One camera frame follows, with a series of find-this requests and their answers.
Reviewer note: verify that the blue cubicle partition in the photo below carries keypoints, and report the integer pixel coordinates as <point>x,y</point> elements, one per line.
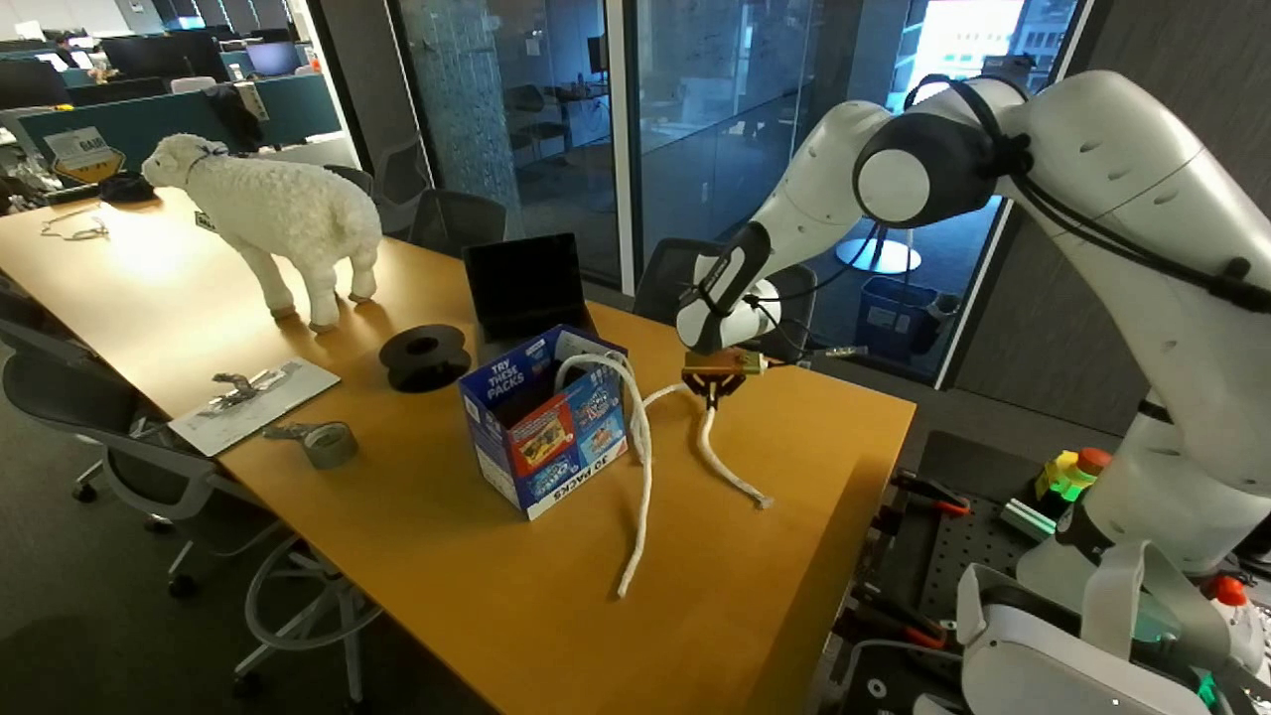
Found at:
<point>172,123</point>

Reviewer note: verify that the black breadboard mounting table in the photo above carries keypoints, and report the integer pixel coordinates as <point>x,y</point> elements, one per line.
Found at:
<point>925,563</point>

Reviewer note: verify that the blue cardboard snack box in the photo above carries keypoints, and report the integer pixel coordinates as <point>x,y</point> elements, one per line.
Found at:
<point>538,439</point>

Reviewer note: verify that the yellow red emergency stop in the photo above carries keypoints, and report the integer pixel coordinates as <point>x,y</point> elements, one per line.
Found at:
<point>1073,473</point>

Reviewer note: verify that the dark office chair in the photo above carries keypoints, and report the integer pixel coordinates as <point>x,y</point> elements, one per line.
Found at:
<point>63,393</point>
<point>456,223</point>
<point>660,279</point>

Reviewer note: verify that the red capped white bottle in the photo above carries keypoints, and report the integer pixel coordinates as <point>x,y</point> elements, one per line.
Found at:
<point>1233,593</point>

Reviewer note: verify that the blue storage bin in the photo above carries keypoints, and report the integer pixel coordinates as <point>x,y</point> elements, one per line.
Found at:
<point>908,318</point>

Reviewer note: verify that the paper sign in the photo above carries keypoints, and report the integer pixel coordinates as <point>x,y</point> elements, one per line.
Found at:
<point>80,149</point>

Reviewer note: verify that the round white table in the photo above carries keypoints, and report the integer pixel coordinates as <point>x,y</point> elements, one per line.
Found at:
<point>881,258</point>

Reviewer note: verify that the white toy sheep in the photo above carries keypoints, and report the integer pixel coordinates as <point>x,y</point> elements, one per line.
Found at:
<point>283,213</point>

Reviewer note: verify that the black open laptop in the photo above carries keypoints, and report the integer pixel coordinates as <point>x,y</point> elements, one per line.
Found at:
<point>523,283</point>

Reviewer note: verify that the small grey terminal box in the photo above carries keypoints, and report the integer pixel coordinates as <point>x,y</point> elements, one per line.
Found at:
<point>1030,516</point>

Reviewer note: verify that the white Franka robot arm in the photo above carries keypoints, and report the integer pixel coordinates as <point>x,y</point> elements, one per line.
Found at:
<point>1153,240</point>

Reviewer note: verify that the black computer monitor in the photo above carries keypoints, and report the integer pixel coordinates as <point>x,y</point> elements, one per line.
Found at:
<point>153,58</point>
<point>271,58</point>

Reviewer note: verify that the black tape roll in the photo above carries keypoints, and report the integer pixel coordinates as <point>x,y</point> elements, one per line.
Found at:
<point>421,358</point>

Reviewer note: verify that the small black object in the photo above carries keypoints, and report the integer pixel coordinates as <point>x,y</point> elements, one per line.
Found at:
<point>123,185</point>

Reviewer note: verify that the clipboard with white paper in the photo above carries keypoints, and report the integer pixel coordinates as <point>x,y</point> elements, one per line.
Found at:
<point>251,412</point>

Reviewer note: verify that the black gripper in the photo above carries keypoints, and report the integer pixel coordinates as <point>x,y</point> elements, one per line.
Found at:
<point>714,379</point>

